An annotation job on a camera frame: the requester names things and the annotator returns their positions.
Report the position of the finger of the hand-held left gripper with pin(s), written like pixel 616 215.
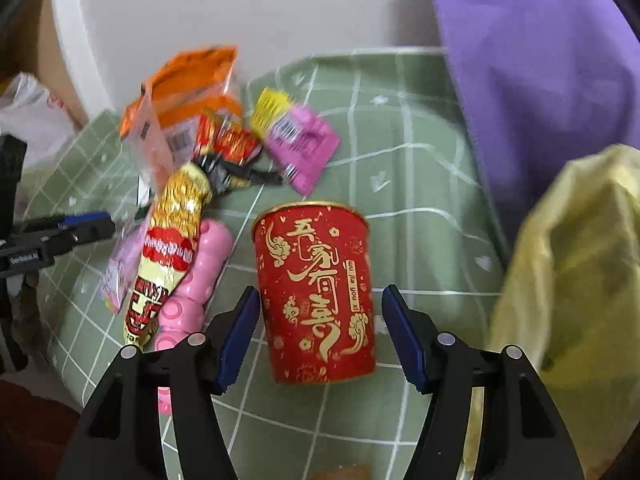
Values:
pixel 82 219
pixel 85 237

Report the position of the black snack wrapper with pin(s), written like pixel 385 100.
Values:
pixel 235 172

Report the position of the pink and yellow wrapper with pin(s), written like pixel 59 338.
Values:
pixel 300 145

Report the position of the red paper cup gold print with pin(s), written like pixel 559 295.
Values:
pixel 315 290

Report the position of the pink plastic toy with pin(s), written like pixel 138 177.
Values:
pixel 205 270

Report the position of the small red gold wrapper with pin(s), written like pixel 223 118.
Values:
pixel 232 142

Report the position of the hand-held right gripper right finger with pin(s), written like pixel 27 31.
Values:
pixel 405 341

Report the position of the purple pillow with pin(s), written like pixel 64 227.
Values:
pixel 525 60

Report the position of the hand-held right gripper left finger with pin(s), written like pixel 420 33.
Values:
pixel 237 341

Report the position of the green checked cloth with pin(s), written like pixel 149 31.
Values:
pixel 415 200

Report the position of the gold foil snack wrapper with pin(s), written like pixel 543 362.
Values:
pixel 170 240

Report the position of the white plastic bag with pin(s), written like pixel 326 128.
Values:
pixel 30 120

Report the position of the pale pink wrapper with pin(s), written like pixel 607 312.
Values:
pixel 122 265

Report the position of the beige cloth bag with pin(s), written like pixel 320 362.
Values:
pixel 575 270

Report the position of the orange snack wrapper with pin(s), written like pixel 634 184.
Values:
pixel 185 85

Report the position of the brown cardboard box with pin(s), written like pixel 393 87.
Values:
pixel 45 50

